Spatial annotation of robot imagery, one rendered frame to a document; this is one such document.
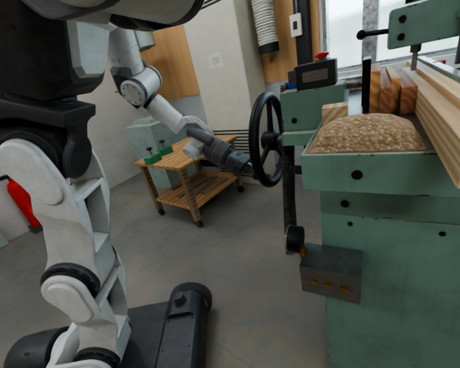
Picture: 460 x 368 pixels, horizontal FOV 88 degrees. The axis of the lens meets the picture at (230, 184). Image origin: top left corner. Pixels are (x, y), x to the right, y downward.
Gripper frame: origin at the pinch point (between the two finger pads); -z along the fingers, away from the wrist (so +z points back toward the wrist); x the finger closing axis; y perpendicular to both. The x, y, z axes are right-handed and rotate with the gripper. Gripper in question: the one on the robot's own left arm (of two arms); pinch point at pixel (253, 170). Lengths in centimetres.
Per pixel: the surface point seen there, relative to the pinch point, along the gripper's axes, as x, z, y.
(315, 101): 16.3, -9.1, 29.6
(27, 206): -27, 191, -158
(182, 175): -50, 52, -52
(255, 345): 12, -33, -65
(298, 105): 16.0, -6.1, 27.3
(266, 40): -119, 51, 39
